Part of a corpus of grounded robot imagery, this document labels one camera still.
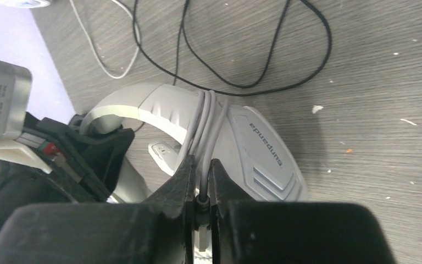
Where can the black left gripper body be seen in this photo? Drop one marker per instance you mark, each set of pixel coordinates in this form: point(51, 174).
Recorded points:
point(51, 162)

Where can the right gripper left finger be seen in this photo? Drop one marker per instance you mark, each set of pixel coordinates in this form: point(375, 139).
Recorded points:
point(39, 224)

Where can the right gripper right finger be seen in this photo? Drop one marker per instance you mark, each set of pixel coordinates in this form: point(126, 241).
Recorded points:
point(245, 230)

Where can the large white grey headphones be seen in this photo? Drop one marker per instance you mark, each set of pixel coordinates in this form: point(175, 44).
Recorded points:
point(251, 151)

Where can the small white headphones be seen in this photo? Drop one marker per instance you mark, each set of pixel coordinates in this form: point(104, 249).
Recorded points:
point(27, 4)

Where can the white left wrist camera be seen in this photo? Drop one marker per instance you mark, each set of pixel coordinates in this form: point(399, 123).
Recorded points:
point(15, 86)

